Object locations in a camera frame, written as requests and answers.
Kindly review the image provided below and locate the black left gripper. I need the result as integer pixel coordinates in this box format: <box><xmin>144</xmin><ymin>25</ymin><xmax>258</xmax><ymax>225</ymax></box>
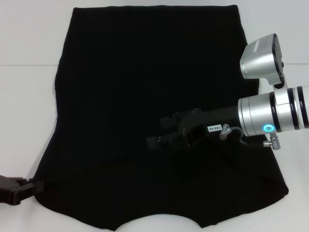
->
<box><xmin>0</xmin><ymin>174</ymin><xmax>45</xmax><ymax>206</ymax></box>

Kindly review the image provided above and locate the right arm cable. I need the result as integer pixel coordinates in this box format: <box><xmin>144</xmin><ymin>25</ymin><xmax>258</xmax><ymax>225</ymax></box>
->
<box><xmin>228</xmin><ymin>126</ymin><xmax>280</xmax><ymax>151</ymax></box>

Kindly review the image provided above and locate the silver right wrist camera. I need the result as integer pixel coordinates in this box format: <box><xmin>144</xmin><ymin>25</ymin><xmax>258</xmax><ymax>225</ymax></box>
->
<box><xmin>239</xmin><ymin>33</ymin><xmax>286</xmax><ymax>89</ymax></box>

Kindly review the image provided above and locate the black t-shirt with white print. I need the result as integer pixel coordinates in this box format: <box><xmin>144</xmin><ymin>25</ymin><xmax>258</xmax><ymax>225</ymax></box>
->
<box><xmin>31</xmin><ymin>4</ymin><xmax>290</xmax><ymax>232</ymax></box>

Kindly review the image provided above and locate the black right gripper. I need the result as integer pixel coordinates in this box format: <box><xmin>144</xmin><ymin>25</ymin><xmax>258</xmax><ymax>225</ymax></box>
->
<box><xmin>147</xmin><ymin>104</ymin><xmax>240</xmax><ymax>152</ymax></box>

